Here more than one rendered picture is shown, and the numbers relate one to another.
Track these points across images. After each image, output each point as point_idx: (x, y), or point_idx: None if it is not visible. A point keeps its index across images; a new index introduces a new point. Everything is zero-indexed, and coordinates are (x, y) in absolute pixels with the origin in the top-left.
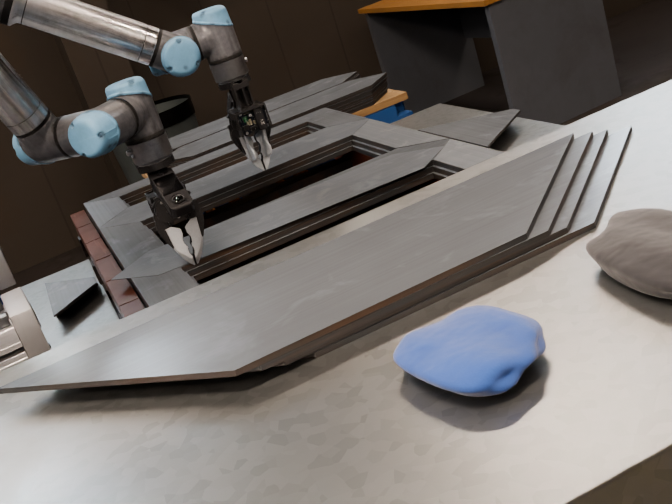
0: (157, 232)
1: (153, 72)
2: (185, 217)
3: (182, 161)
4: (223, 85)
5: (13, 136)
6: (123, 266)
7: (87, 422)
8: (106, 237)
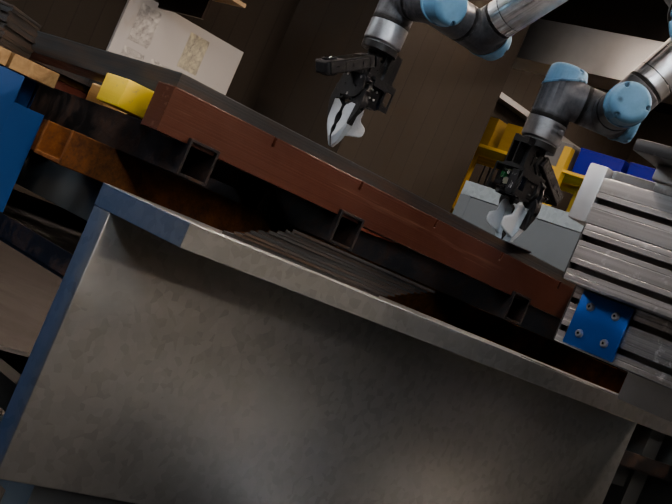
0: (240, 177)
1: (456, 23)
2: (518, 202)
3: (29, 25)
4: (397, 53)
5: (649, 93)
6: (497, 237)
7: None
8: (396, 184)
